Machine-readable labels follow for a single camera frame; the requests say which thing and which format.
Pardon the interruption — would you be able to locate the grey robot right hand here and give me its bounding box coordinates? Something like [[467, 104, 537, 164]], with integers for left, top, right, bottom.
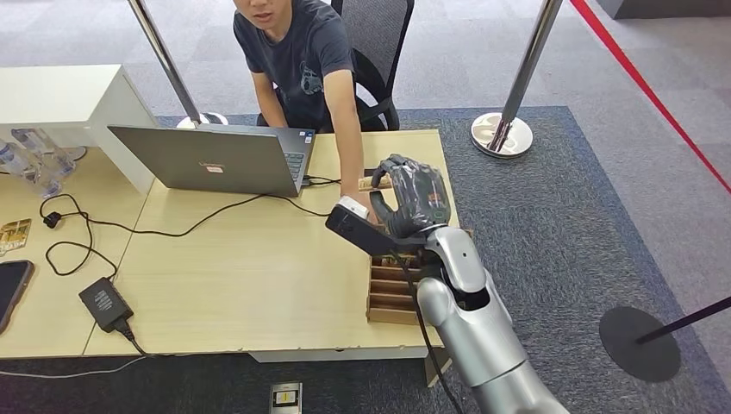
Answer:
[[370, 154, 453, 240]]

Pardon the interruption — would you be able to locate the person's left hand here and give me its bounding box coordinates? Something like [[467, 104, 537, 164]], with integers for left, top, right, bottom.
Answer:
[[348, 191, 379, 224]]

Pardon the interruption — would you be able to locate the gold printed card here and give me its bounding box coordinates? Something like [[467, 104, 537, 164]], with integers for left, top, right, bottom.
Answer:
[[358, 175, 395, 193], [0, 217, 33, 256]]

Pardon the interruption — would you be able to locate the brown wooden card organizer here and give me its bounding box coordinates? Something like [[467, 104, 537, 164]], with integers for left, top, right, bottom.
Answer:
[[366, 228, 474, 327]]

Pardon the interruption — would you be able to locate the person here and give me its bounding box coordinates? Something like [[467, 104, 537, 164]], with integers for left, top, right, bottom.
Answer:
[[233, 0, 381, 225]]

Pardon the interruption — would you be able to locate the blue-grey rug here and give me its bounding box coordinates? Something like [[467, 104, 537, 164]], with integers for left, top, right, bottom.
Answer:
[[157, 106, 731, 414]]

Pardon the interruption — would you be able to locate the grey laptop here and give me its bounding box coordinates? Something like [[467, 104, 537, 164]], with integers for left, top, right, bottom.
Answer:
[[107, 122, 316, 198]]

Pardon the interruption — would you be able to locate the black mesh office chair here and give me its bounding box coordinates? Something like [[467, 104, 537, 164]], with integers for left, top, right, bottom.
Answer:
[[331, 0, 415, 133]]

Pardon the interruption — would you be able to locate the beige desk leg panel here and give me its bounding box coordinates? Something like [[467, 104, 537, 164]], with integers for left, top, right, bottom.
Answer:
[[424, 347, 453, 389]]

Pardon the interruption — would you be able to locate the small grey floor device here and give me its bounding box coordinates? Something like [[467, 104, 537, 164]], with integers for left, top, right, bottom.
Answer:
[[268, 381, 303, 414]]

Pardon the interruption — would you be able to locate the red barrier belt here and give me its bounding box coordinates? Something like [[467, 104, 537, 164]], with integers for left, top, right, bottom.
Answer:
[[570, 0, 731, 194]]

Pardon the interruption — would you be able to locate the black power adapter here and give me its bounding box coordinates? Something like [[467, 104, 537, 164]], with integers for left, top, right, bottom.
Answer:
[[78, 277, 134, 335]]

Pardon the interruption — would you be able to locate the dark grey plinth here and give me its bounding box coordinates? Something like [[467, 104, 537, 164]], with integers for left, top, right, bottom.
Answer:
[[597, 0, 731, 19]]

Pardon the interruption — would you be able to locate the white cabinet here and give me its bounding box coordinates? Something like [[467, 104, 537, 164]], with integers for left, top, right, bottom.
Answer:
[[0, 64, 159, 194]]

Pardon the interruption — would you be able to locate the clear plastic water bottle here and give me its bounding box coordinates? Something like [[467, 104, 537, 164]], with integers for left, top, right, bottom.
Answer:
[[0, 141, 64, 199], [9, 128, 78, 175]]

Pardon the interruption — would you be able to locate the black smartphone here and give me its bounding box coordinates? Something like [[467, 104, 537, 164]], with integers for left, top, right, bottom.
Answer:
[[0, 260, 35, 335]]

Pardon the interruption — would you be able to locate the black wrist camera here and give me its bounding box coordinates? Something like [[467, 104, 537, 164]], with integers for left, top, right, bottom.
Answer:
[[325, 196, 429, 258]]

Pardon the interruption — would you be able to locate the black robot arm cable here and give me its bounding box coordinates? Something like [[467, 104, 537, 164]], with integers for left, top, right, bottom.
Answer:
[[394, 251, 465, 414]]

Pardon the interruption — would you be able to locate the chrome stanchion post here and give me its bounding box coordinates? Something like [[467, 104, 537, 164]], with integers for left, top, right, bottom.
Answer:
[[470, 0, 564, 159], [126, 0, 228, 129]]

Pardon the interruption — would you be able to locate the thin black power cable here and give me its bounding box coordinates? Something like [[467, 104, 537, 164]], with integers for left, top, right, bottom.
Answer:
[[38, 177, 344, 281]]

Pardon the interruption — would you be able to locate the black stanchion post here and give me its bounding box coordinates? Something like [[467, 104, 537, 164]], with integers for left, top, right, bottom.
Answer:
[[598, 296, 731, 383]]

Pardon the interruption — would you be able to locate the black mains cable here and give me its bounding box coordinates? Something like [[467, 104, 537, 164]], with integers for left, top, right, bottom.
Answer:
[[116, 321, 151, 359]]

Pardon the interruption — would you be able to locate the white cable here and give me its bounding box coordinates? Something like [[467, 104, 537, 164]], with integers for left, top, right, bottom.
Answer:
[[0, 356, 147, 380]]

